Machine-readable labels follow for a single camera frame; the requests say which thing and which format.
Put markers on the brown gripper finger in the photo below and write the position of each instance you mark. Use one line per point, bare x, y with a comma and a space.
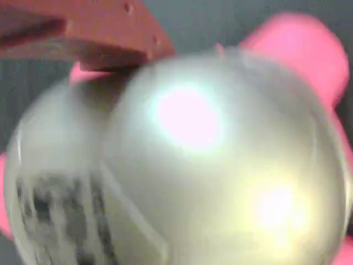
110, 25

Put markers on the red turtle toy silver shell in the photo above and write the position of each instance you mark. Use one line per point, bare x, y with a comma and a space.
193, 165

